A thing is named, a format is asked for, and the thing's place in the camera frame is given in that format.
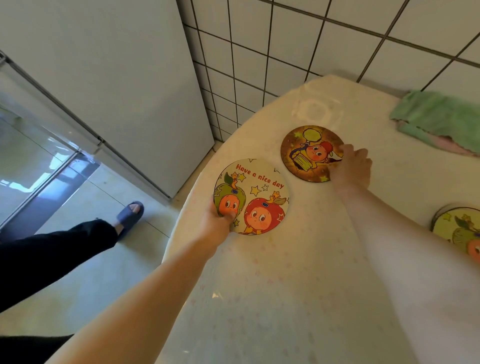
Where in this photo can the person's right hand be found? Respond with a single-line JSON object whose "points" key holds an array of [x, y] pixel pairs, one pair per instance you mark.
{"points": [[352, 170]]}

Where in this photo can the person's left hand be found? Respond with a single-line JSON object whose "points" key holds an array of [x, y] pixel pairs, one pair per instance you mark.
{"points": [[212, 230]]}

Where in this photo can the person's right fingers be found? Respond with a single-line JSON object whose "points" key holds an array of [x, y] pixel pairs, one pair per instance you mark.
{"points": [[350, 153]]}

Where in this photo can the person's left thumb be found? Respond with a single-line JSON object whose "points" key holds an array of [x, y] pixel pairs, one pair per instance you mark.
{"points": [[228, 217]]}

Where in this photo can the white round cartoon coaster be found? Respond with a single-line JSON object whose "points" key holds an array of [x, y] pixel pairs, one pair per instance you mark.
{"points": [[258, 195]]}

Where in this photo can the brown round cartoon coaster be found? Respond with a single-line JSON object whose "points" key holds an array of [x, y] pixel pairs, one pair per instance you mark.
{"points": [[303, 157]]}

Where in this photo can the person's left forearm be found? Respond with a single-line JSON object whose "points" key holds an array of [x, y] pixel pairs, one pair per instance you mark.
{"points": [[142, 300]]}

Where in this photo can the person's right forearm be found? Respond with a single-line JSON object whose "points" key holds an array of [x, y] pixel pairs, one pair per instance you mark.
{"points": [[412, 270]]}

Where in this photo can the white patterned tablecloth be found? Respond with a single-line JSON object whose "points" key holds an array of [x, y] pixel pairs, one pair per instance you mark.
{"points": [[285, 285]]}

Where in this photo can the green cloth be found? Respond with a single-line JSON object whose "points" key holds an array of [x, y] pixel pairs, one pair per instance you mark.
{"points": [[438, 112]]}

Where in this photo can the blue slipper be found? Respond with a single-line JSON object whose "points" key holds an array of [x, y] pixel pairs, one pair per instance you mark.
{"points": [[129, 217]]}

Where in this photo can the pink cloth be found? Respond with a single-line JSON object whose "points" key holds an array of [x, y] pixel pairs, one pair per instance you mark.
{"points": [[450, 144]]}

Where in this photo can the person's foot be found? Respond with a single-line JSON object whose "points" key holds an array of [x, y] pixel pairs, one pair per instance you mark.
{"points": [[125, 221]]}

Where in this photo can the yellow-green round cartoon coaster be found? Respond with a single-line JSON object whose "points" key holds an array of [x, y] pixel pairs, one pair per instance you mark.
{"points": [[459, 232]]}

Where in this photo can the white refrigerator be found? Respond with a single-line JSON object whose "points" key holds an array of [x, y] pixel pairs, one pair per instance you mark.
{"points": [[112, 82]]}

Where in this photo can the person's black trouser leg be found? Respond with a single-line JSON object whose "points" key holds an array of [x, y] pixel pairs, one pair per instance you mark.
{"points": [[48, 255]]}

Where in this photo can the glass sliding door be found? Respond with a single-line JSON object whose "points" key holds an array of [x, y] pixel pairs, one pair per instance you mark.
{"points": [[33, 161]]}

